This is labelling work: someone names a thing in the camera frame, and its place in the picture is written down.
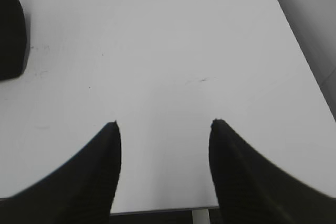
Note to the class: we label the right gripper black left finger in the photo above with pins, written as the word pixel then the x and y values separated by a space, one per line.
pixel 80 191

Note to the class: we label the black canvas tote bag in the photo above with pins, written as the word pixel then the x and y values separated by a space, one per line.
pixel 13 39

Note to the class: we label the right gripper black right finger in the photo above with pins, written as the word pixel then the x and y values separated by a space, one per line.
pixel 251 189

